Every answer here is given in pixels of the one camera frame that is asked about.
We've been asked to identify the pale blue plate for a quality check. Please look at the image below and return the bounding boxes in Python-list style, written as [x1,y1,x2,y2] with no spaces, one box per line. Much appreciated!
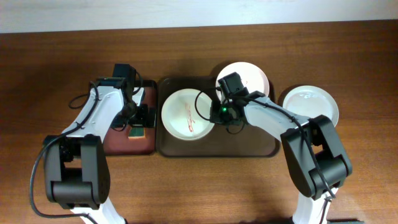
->
[282,85,340,126]

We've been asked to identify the white plate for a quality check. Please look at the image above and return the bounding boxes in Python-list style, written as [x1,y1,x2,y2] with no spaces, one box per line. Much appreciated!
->
[161,88,215,141]
[215,62,271,96]

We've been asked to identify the small black red tray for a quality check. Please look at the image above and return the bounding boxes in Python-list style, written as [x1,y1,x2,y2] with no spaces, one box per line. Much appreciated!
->
[103,80,157,156]

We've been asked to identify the green orange sponge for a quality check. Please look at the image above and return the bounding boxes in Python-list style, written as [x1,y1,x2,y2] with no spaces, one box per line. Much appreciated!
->
[128,127,146,139]

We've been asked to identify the dark brown serving tray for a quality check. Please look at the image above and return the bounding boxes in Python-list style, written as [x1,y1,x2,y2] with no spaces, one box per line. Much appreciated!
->
[155,77,280,157]

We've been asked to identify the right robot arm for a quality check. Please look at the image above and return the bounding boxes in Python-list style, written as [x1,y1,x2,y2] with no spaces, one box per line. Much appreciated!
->
[210,90,353,223]

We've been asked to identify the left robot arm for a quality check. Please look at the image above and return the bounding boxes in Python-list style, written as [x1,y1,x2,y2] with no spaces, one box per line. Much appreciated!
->
[40,78,145,223]

